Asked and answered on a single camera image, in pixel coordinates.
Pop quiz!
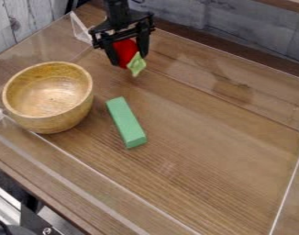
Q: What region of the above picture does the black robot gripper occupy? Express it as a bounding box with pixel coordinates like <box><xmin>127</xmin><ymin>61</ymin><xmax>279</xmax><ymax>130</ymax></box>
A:
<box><xmin>88</xmin><ymin>6</ymin><xmax>155</xmax><ymax>66</ymax></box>

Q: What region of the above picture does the red plush fruit green leaf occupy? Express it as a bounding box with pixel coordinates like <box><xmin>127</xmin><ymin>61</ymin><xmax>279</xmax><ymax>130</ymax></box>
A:
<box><xmin>112</xmin><ymin>39</ymin><xmax>147</xmax><ymax>77</ymax></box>

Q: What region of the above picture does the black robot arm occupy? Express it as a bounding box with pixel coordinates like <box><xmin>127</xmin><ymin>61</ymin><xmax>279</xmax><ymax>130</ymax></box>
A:
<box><xmin>88</xmin><ymin>0</ymin><xmax>157</xmax><ymax>66</ymax></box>

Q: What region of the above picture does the wooden bowl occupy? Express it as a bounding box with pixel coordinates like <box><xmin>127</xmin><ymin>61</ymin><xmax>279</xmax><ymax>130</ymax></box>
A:
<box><xmin>2</xmin><ymin>62</ymin><xmax>94</xmax><ymax>134</ymax></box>

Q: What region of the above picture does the green rectangular block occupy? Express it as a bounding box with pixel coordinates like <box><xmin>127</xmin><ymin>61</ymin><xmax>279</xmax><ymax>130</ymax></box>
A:
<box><xmin>107</xmin><ymin>96</ymin><xmax>147</xmax><ymax>149</ymax></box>

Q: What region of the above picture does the black metal table frame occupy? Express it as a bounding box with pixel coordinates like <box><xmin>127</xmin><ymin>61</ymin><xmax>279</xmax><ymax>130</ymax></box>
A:
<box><xmin>0</xmin><ymin>170</ymin><xmax>66</xmax><ymax>235</ymax></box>

